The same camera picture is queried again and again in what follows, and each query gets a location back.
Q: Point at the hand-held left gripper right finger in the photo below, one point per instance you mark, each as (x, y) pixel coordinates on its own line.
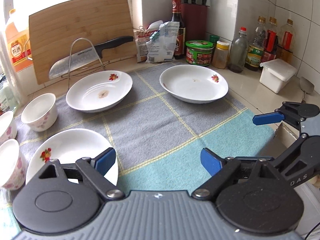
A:
(211, 162)

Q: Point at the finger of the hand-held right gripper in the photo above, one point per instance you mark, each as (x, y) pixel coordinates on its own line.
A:
(267, 118)
(292, 150)

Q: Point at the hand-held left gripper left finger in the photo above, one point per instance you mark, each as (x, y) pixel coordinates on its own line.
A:
(106, 160)

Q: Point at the white floral plate brown stain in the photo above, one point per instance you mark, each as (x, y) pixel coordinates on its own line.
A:
(100, 90)

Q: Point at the white pink-floral bowl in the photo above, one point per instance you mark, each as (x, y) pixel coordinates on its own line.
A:
(40, 115)
(7, 130)
(12, 165)

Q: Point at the white lidded plastic box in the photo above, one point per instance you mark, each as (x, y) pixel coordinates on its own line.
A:
(275, 75)

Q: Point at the metal spatula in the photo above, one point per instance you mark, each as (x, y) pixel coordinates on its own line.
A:
(307, 85)

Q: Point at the grey and teal checked mat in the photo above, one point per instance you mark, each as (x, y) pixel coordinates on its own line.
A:
(155, 120)

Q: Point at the green-label oil bottle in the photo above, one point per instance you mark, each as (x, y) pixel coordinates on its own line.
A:
(255, 55)

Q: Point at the clear glass bottle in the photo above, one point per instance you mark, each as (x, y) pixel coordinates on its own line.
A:
(237, 52)

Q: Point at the yellow-lidded spice jar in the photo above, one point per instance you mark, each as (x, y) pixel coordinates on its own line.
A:
(220, 57)

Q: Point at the red-label dark bottle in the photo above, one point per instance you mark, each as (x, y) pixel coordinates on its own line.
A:
(271, 40)

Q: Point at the red-label amber bottle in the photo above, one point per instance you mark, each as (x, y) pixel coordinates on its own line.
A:
(287, 40)

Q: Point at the green-lidded sauce jar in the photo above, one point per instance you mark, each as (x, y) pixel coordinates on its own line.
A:
(198, 55)

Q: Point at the small green-capped bottle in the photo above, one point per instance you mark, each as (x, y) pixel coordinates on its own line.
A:
(214, 38)

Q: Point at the red and white packet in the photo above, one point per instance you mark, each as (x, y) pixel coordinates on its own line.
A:
(142, 47)

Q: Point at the dark red knife block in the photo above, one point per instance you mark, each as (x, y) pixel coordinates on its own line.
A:
(195, 22)

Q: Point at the dark soy sauce bottle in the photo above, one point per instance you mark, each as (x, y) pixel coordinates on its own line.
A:
(178, 30)

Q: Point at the white and blue packet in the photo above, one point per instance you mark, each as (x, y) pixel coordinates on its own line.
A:
(165, 45)

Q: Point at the green plastic clip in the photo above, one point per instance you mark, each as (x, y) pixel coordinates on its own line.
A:
(155, 36)

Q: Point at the metal binder clip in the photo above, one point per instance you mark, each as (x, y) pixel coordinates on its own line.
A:
(141, 30)

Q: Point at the orange cooking oil bottle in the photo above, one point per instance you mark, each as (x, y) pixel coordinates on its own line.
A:
(18, 50)

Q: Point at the bamboo cutting board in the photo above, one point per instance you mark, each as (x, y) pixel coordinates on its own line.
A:
(75, 22)

